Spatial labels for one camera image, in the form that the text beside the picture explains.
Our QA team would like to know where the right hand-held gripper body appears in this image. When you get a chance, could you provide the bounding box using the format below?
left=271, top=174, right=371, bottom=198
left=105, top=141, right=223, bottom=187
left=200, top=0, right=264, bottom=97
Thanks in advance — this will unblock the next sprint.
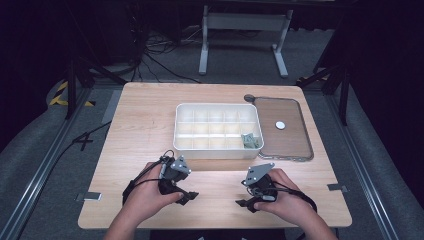
left=241, top=162, right=279, bottom=203

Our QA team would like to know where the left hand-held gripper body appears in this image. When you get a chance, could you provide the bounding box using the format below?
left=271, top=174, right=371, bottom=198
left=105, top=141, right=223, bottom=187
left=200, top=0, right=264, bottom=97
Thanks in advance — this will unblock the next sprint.
left=157, top=154, right=193, bottom=196

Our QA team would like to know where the light green sock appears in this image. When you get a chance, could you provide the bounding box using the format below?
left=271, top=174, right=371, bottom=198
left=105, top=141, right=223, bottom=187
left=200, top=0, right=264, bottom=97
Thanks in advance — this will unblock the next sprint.
left=241, top=132, right=262, bottom=150

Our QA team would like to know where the white divided storage box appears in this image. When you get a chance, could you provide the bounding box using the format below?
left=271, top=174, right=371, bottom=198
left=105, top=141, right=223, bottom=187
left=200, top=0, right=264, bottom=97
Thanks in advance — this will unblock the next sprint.
left=172, top=102, right=265, bottom=160

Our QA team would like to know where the person's right hand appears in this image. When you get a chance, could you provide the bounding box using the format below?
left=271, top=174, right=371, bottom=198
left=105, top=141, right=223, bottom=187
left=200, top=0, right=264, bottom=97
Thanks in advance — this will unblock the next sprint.
left=253, top=167, right=318, bottom=225

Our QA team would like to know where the person's left hand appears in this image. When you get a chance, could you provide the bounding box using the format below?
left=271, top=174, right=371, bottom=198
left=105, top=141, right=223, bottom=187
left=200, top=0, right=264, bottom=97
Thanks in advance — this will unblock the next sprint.
left=122, top=161, right=185, bottom=225

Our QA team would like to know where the clear box lid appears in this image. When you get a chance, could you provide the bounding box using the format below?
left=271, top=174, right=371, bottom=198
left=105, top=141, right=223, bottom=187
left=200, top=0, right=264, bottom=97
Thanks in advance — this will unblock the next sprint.
left=243, top=93, right=315, bottom=163

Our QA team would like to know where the black tripod stand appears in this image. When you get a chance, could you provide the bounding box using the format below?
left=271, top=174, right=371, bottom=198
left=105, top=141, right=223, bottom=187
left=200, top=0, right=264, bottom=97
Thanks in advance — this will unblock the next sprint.
left=295, top=62, right=352, bottom=127
left=64, top=54, right=128, bottom=121

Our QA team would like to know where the yellow and black floor tape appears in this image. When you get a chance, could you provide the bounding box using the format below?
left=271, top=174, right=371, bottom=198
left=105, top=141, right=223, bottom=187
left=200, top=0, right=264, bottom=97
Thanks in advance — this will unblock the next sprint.
left=48, top=80, right=97, bottom=108

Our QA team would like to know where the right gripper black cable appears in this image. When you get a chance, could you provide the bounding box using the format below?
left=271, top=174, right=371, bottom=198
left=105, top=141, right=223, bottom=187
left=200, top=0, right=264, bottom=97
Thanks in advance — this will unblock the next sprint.
left=248, top=179, right=318, bottom=214

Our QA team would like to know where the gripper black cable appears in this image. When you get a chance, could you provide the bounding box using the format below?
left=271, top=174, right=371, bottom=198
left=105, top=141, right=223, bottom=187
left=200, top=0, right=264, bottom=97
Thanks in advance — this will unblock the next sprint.
left=248, top=179, right=318, bottom=214
left=121, top=149, right=176, bottom=206

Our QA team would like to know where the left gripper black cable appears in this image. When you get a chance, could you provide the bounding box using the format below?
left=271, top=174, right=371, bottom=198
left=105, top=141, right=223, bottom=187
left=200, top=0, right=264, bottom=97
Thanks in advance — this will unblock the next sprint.
left=121, top=149, right=176, bottom=206

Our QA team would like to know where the small metal table bracket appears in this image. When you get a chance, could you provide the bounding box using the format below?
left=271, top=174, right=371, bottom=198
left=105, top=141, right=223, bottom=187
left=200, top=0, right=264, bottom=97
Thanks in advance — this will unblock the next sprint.
left=326, top=183, right=349, bottom=193
left=75, top=191, right=103, bottom=203

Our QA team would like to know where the black floor cable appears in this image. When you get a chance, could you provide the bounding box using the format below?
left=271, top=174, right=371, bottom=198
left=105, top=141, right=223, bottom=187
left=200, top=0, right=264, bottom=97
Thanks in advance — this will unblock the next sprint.
left=46, top=120, right=113, bottom=178

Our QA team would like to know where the aluminium floor rail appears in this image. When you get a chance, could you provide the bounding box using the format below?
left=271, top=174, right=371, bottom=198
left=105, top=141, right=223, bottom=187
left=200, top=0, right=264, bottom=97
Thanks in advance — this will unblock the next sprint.
left=0, top=85, right=95, bottom=240
left=324, top=94, right=402, bottom=240

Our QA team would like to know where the bundle of black floor cables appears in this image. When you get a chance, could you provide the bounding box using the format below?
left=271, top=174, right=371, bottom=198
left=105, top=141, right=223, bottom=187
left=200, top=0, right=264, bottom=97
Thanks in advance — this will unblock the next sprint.
left=129, top=18, right=203, bottom=85

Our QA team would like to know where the grey metal stand frame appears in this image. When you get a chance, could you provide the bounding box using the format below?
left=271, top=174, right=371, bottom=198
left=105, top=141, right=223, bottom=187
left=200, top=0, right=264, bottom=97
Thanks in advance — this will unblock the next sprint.
left=198, top=4, right=295, bottom=80

